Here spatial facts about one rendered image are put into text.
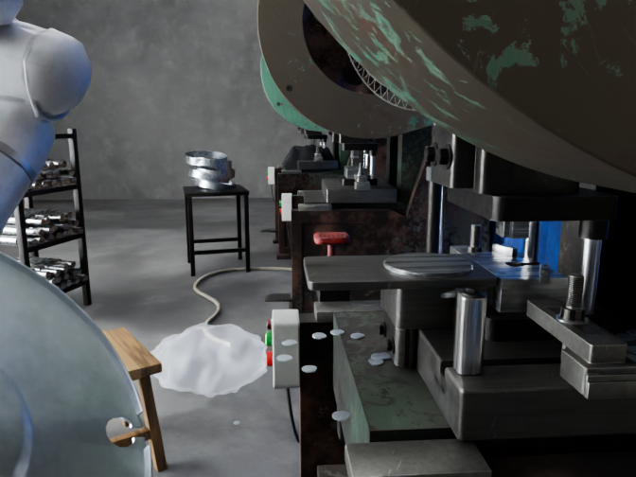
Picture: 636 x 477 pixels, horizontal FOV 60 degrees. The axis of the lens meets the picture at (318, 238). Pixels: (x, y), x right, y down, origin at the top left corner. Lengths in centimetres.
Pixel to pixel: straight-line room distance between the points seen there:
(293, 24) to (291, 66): 14
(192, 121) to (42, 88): 662
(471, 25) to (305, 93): 179
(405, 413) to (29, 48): 65
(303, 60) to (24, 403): 180
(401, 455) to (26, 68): 65
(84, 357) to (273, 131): 696
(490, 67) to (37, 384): 33
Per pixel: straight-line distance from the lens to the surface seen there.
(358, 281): 71
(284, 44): 208
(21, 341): 43
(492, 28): 29
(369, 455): 61
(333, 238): 107
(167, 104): 747
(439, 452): 63
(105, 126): 765
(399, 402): 71
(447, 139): 75
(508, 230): 81
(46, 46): 82
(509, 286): 76
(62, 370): 43
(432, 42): 29
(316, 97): 207
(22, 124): 87
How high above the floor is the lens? 98
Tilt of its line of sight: 12 degrees down
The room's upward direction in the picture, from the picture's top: straight up
